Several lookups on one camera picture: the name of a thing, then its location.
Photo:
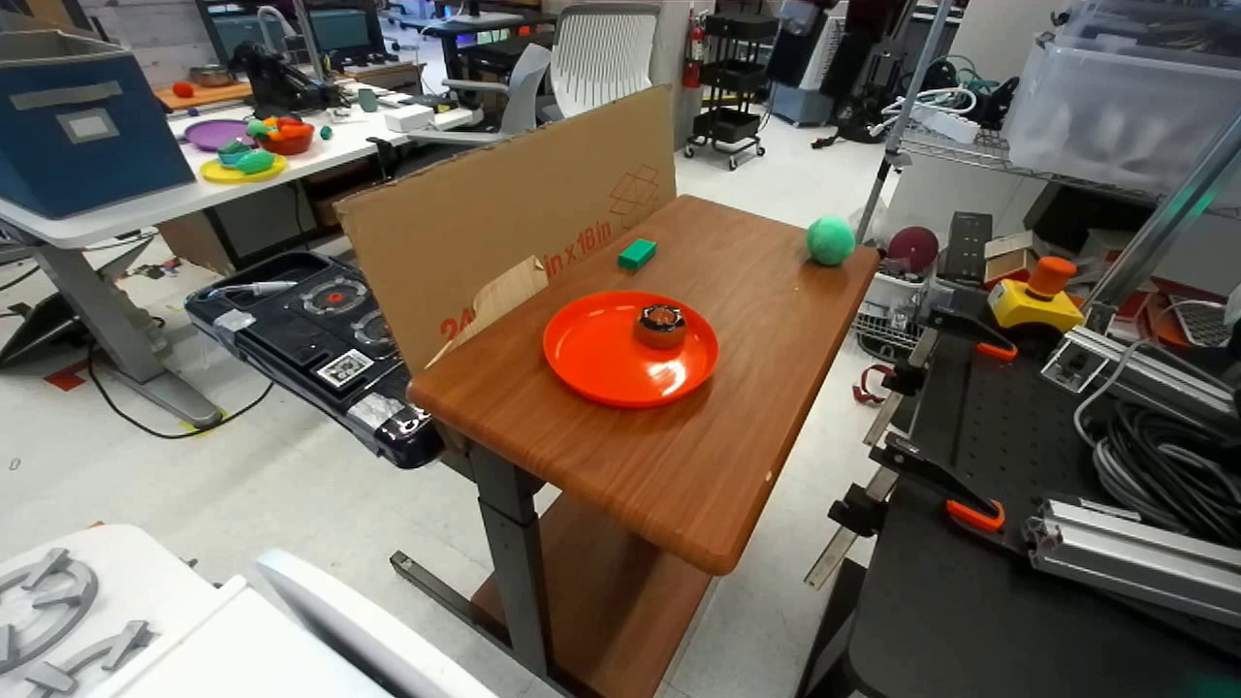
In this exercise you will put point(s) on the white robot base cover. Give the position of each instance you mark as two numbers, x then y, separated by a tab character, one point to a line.
219	627

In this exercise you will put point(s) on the orange round plate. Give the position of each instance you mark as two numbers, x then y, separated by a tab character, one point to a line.
605	356

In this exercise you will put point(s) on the wooden desk with metal leg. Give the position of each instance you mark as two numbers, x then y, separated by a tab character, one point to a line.
660	413

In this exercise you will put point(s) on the green rectangular block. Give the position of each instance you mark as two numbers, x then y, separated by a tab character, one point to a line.
637	253

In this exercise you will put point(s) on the brown cardboard panel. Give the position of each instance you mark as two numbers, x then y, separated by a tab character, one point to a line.
515	219

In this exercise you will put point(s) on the green ball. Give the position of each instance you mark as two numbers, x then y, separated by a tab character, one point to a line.
829	240

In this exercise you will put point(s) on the white office chair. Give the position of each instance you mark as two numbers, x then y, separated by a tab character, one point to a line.
601	54

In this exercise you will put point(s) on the black utility cart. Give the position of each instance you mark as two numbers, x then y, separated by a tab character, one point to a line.
735	80

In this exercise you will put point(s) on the silver tripod pole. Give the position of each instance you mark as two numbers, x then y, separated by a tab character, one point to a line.
903	116

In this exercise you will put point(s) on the red bowl with toys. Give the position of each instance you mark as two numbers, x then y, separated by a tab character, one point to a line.
289	133

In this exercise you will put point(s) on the yellow emergency stop button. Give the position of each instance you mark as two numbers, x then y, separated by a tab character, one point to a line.
1034	300

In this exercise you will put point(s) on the yellow plate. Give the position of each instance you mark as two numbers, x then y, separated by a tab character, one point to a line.
240	168

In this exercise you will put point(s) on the purple plate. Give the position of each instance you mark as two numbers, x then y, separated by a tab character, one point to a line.
214	133

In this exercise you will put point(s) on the white height adjustable table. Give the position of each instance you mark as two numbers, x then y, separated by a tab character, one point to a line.
140	219

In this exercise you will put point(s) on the silver aluminium extrusion bar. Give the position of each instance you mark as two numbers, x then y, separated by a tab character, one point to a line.
1136	558

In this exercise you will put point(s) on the clear plastic storage bin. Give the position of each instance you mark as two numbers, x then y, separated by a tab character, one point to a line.
1122	102

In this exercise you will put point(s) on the blue storage box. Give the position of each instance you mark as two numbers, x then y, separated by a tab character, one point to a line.
78	129

